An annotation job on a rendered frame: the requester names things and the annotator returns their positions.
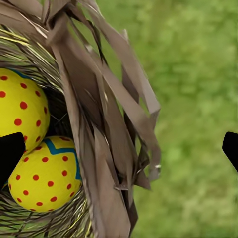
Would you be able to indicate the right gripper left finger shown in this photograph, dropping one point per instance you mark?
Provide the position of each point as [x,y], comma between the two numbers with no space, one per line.
[12,147]

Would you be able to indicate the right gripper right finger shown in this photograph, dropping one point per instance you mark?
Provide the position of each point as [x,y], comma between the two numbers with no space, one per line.
[230,148]

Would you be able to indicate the easter egg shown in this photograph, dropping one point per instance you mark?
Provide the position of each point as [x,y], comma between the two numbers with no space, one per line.
[48,177]
[24,108]

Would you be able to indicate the wicker basket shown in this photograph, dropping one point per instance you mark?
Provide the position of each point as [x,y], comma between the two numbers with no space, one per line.
[105,142]

